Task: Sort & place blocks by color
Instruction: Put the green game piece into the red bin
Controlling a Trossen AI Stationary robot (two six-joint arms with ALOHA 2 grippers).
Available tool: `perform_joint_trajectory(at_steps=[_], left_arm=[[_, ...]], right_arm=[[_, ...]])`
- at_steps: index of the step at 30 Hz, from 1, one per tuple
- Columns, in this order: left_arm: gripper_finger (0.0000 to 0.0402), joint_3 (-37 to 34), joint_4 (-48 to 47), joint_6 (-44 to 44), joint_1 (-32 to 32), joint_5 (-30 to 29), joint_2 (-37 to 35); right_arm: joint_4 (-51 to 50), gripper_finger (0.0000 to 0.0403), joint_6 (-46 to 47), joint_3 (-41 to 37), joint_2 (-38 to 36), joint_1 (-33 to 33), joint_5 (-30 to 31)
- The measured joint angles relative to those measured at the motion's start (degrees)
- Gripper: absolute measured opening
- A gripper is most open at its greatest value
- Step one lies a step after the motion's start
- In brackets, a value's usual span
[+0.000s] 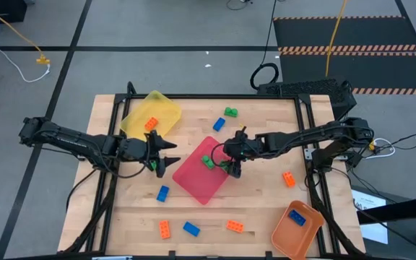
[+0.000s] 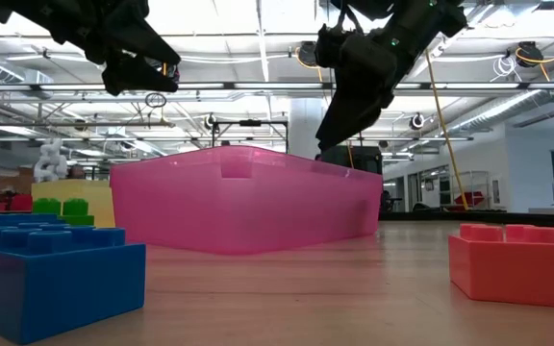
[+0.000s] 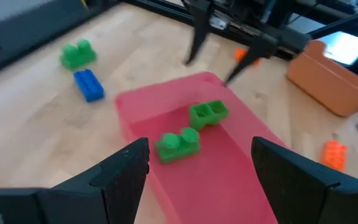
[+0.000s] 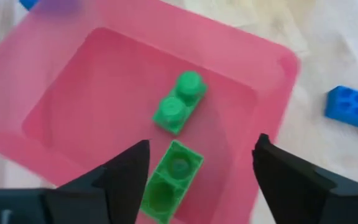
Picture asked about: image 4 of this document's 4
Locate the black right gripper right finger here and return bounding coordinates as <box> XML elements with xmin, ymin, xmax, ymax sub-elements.
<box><xmin>252</xmin><ymin>133</ymin><xmax>358</xmax><ymax>224</ymax></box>

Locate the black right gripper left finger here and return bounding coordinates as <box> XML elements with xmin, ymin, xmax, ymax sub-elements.
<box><xmin>0</xmin><ymin>139</ymin><xmax>151</xmax><ymax>224</ymax></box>

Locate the green two-stud toy block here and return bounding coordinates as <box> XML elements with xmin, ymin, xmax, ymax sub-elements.
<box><xmin>140</xmin><ymin>139</ymin><xmax>204</xmax><ymax>224</ymax></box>
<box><xmin>152</xmin><ymin>70</ymin><xmax>208</xmax><ymax>136</ymax></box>

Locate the blue toy block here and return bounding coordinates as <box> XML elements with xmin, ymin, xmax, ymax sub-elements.
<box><xmin>19</xmin><ymin>0</ymin><xmax>80</xmax><ymax>14</ymax></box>
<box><xmin>324</xmin><ymin>85</ymin><xmax>358</xmax><ymax>133</ymax></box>

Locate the pink translucent plastic bin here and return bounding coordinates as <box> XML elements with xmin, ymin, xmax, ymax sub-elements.
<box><xmin>0</xmin><ymin>0</ymin><xmax>301</xmax><ymax>224</ymax></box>

